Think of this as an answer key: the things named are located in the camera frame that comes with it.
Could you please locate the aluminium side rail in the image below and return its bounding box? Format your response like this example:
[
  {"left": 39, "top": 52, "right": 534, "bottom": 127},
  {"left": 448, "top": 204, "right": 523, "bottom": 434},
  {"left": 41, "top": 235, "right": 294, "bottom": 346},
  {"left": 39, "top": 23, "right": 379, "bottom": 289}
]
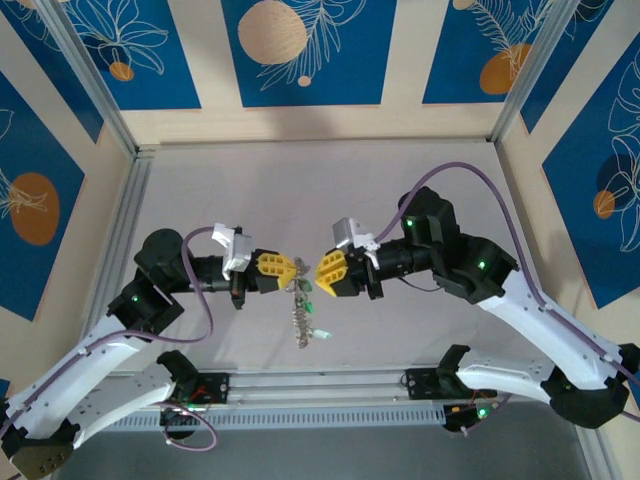
[{"left": 79, "top": 147, "right": 154, "bottom": 351}]

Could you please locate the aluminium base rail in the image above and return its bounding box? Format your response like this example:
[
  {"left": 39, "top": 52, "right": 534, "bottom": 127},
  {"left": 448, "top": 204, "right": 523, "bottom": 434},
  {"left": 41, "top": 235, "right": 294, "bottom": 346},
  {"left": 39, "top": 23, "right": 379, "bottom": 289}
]
[{"left": 119, "top": 369, "right": 506, "bottom": 406}]

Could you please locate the grey slotted cable duct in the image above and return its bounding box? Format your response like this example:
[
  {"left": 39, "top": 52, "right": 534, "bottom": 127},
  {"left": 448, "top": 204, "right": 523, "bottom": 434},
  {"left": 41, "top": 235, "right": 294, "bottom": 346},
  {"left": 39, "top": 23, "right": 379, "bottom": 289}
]
[{"left": 114, "top": 403, "right": 496, "bottom": 432}]

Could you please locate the silver keyring chain with keys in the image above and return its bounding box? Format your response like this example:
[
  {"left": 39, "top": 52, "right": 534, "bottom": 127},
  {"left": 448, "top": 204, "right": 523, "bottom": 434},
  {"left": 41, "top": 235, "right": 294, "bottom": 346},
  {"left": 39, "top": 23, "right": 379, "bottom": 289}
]
[{"left": 284, "top": 256, "right": 334, "bottom": 350}]

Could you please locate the aluminium frame post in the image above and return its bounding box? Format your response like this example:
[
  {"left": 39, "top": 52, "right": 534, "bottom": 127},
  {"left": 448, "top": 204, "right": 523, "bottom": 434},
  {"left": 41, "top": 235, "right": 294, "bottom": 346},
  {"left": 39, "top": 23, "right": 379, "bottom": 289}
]
[
  {"left": 29, "top": 0, "right": 141, "bottom": 157},
  {"left": 487, "top": 0, "right": 619, "bottom": 146}
]

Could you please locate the aluminium frame leg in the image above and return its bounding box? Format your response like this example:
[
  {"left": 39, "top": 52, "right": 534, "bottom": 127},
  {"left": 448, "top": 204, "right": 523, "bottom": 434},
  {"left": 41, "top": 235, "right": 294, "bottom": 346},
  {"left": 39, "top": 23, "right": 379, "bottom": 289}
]
[{"left": 579, "top": 422, "right": 621, "bottom": 480}]

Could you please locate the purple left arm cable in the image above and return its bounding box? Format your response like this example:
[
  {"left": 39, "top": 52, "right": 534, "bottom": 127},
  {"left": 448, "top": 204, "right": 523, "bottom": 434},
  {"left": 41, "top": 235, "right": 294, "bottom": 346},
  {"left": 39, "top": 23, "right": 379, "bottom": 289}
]
[{"left": 0, "top": 226, "right": 220, "bottom": 453}]

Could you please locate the black electronics box with LED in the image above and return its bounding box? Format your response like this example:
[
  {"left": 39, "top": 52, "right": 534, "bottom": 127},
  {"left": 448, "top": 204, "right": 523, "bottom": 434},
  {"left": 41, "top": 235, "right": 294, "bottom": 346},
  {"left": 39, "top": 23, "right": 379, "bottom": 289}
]
[
  {"left": 442, "top": 401, "right": 496, "bottom": 435},
  {"left": 158, "top": 405, "right": 202, "bottom": 442}
]

